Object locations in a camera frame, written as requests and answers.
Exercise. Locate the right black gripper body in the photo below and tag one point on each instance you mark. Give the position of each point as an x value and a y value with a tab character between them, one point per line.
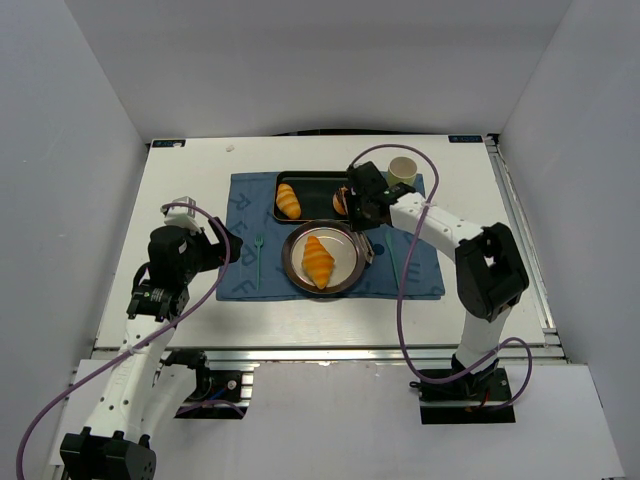
357	209

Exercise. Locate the right blue table label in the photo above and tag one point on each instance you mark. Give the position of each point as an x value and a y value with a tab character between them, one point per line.
465	139

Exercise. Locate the black rectangular tray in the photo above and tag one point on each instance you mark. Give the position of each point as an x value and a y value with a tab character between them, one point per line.
314	190

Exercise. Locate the metal tongs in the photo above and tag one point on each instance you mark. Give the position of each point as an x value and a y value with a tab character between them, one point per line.
361	237

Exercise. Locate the blue table label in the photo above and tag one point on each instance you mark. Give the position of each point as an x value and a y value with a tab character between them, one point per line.
168	143
465	139

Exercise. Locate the aluminium table side rail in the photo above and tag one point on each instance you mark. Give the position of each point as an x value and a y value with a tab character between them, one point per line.
524	241

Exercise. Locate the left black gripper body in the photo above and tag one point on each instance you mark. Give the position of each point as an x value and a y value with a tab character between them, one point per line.
219	241

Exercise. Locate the teal plastic knife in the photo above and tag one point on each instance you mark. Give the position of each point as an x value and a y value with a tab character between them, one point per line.
390	248

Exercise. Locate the teal plastic fork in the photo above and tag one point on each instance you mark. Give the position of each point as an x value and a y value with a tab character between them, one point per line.
258	244

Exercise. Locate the pale striped croissant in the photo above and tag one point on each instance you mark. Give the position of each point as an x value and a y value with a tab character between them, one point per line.
287	202

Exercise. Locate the light green mug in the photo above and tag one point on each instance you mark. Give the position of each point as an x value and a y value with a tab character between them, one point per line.
401	170

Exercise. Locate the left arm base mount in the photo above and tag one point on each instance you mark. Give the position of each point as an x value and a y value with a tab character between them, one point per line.
217	393

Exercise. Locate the orange striped croissant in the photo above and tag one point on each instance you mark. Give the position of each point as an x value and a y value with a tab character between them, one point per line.
317	262

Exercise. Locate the blue letter-print placemat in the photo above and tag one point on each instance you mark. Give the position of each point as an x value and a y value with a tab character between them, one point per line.
250	211

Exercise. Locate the left blue table label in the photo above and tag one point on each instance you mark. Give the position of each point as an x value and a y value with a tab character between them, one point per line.
168	143

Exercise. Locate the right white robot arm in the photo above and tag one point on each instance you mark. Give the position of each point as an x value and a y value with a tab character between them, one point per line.
490	273

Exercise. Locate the dark rimmed white plate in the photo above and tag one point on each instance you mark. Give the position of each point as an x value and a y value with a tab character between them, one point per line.
340	243

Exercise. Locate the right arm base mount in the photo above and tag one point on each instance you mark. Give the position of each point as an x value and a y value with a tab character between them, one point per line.
482	398

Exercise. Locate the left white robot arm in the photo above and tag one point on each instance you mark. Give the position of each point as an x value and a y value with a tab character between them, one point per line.
148	386

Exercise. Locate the orange sugared bun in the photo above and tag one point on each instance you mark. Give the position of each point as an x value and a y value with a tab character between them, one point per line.
339	204

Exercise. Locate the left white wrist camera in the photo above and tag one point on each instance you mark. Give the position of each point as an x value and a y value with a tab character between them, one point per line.
181	212

